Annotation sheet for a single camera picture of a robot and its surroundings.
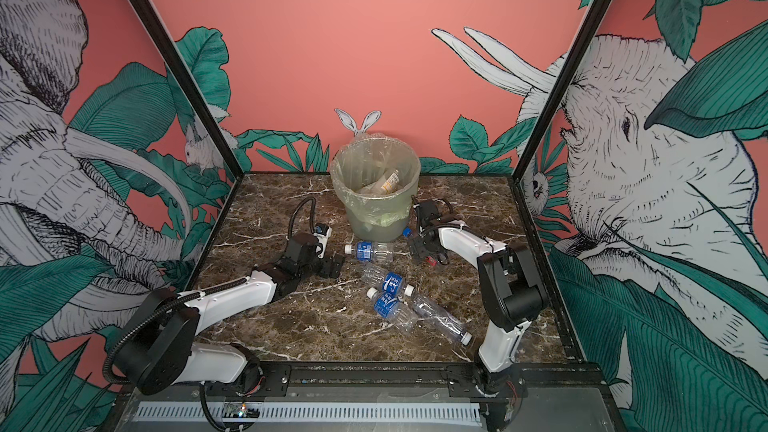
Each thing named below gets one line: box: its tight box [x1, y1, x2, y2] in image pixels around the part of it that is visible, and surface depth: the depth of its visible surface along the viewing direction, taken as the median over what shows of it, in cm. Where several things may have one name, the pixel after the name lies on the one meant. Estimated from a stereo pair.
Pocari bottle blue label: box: [344, 241, 394, 262], surface depth 95 cm
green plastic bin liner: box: [330, 132, 421, 226], surface depth 92 cm
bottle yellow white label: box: [363, 169, 400, 196], surface depth 97 cm
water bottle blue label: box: [362, 264, 415, 296], surface depth 88 cm
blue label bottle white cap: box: [367, 287, 419, 334], surface depth 84 cm
